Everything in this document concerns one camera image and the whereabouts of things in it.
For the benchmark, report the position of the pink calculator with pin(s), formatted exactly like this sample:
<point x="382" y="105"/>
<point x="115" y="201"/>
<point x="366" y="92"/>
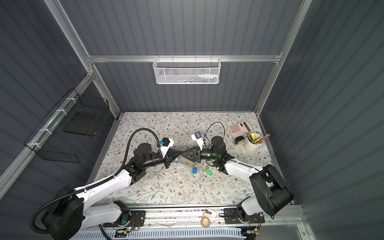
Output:
<point x="240" y="129"/>

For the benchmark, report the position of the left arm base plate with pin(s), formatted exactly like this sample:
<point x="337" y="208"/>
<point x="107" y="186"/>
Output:
<point x="132" y="219"/>

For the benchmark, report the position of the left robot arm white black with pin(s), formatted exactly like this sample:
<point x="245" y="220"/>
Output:
<point x="73" y="211"/>

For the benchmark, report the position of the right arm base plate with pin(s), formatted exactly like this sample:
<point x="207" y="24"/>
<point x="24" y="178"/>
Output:
<point x="237" y="216"/>

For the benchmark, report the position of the tape roll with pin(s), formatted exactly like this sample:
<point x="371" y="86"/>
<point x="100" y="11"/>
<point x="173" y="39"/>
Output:
<point x="205" y="222"/>

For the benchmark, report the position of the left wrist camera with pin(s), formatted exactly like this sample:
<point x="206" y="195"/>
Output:
<point x="164" y="145"/>

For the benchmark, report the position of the white wire mesh basket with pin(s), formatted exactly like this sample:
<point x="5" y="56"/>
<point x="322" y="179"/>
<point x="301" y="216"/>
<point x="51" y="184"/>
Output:
<point x="187" y="73"/>

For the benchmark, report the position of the floral table mat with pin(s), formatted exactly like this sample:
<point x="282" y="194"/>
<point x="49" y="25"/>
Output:
<point x="175" y="185"/>

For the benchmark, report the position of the white cable duct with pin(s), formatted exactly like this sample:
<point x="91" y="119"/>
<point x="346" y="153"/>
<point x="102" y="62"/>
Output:
<point x="177" y="233"/>

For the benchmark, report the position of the key with green tag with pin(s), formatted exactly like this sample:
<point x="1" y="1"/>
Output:
<point x="208" y="170"/>

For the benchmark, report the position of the keyring bunch with grey strap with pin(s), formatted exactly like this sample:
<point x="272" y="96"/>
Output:
<point x="192" y="169"/>

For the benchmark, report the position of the pink pen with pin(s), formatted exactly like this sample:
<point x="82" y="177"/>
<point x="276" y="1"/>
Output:
<point x="263" y="138"/>

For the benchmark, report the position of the white pen cup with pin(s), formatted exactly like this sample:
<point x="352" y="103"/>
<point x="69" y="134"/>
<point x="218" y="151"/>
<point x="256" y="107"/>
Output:
<point x="249" y="146"/>

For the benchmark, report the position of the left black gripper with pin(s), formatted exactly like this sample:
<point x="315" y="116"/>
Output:
<point x="168" y="158"/>

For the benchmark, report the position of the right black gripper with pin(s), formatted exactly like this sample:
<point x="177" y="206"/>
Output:
<point x="197" y="154"/>

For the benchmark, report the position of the black wire basket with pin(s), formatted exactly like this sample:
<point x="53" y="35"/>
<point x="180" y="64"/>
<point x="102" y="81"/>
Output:
<point x="69" y="132"/>

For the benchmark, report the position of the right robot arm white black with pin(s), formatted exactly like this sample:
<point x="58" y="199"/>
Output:
<point x="271" y="190"/>

